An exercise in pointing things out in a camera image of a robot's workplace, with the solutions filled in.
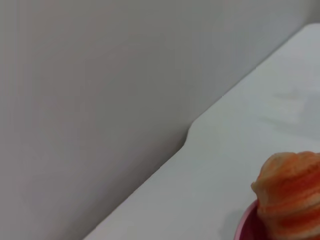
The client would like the pink plastic bowl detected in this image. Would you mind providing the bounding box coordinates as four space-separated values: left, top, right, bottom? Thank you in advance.
233 199 271 240

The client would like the orange striped bread roll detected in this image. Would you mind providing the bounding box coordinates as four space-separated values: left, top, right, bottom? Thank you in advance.
250 150 320 240

